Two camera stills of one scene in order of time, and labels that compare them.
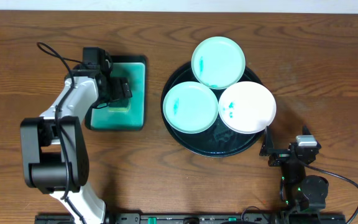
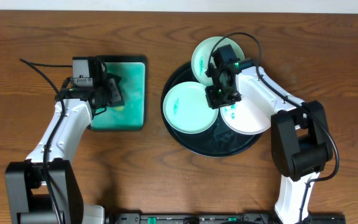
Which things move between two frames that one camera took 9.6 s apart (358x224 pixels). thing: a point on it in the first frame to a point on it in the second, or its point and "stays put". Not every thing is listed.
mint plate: [191, 107] stays put
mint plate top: [218, 63] stays put
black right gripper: [284, 155] to [221, 100]
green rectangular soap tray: [133, 68] stays put
